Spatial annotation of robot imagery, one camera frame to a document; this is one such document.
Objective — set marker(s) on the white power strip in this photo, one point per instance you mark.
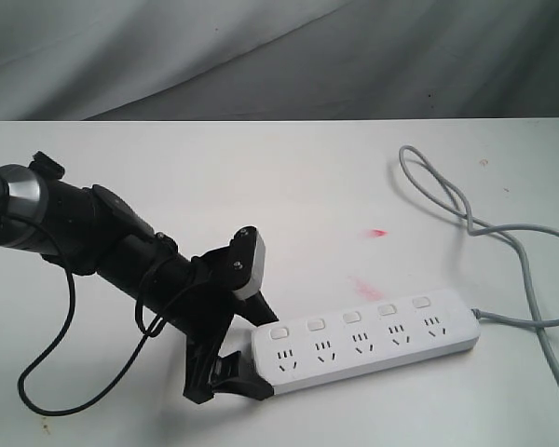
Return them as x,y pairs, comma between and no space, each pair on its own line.
304,352

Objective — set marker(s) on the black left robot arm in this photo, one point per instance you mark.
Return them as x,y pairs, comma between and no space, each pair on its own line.
91,230

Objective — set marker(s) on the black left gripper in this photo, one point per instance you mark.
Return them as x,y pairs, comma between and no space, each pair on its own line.
204,314

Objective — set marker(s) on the grey backdrop cloth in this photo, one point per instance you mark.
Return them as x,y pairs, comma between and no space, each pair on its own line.
278,60

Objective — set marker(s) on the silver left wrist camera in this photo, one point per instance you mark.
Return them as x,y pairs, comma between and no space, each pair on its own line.
247,253

